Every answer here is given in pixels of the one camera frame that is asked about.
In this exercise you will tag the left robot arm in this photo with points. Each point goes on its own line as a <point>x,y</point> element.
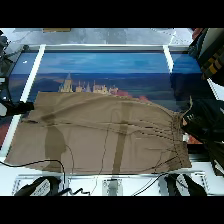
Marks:
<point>20,108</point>

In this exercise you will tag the brown trousers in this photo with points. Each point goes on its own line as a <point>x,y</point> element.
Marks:
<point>100,140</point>

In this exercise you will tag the heap of clothes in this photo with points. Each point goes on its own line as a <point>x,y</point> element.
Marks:
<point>211,53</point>

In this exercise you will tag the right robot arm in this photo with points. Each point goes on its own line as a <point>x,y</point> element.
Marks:
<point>206,123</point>

